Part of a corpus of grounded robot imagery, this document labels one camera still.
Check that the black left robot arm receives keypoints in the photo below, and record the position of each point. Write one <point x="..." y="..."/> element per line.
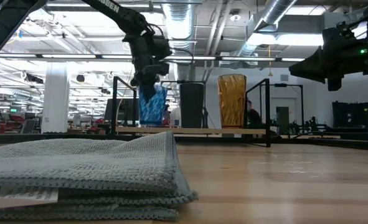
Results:
<point x="121" y="12"/>

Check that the grey door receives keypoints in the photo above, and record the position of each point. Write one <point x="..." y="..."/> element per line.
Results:
<point x="282" y="119"/>

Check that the black background monitor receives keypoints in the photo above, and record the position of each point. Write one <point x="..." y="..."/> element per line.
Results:
<point x="124" y="109"/>

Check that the white building column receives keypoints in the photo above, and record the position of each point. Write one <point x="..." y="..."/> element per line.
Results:
<point x="55" y="99"/>

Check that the amber translucent plastic cup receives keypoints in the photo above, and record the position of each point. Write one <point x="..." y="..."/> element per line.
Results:
<point x="232" y="102"/>

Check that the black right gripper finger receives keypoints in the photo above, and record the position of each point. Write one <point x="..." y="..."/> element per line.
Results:
<point x="311" y="68"/>
<point x="334" y="84"/>

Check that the blue translucent plastic cup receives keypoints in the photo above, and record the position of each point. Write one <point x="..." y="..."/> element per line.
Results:
<point x="154" y="112"/>

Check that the black plastic cup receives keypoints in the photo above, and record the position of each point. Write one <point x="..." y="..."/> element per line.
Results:
<point x="191" y="105"/>

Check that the white cloth care tag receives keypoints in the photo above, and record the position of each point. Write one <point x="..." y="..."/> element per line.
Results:
<point x="21" y="196"/>

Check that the wooden shelf with black legs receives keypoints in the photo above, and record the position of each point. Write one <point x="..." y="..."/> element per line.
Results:
<point x="196" y="130"/>

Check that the person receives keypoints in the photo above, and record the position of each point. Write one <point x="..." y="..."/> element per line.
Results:
<point x="253" y="119"/>

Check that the grey-blue folded microfibre cloth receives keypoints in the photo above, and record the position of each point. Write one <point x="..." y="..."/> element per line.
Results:
<point x="78" y="161"/>

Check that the black metal rack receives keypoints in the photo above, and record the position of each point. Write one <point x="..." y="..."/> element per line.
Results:
<point x="301" y="105"/>

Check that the black storage cabinet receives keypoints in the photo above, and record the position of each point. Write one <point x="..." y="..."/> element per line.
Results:
<point x="355" y="119"/>

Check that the silver spiral ventilation duct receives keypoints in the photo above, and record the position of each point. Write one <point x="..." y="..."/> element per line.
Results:
<point x="274" y="12"/>
<point x="179" y="21"/>

